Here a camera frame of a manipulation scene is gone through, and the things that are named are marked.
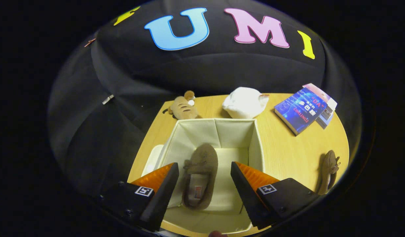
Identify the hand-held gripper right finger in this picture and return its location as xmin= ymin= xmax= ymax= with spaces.
xmin=230 ymin=161 xmax=321 ymax=230

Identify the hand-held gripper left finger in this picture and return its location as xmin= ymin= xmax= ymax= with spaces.
xmin=96 ymin=162 xmax=180 ymax=232

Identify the brown fuzzy slipper shoe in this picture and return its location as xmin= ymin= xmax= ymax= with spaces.
xmin=181 ymin=143 xmax=219 ymax=211
xmin=317 ymin=150 xmax=341 ymax=196

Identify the cream fabric storage box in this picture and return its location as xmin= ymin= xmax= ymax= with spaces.
xmin=155 ymin=118 xmax=266 ymax=233

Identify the white plush toy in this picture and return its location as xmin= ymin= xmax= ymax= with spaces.
xmin=222 ymin=87 xmax=270 ymax=119

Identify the brown striped plush toy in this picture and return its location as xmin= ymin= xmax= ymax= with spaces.
xmin=162 ymin=91 xmax=202 ymax=120

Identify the blue cover book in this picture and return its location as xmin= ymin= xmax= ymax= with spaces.
xmin=274 ymin=87 xmax=328 ymax=136

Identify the grey blue book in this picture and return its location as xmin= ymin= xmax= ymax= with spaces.
xmin=316 ymin=105 xmax=335 ymax=130

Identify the black backdrop cloth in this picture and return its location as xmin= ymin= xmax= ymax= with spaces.
xmin=48 ymin=0 xmax=363 ymax=198

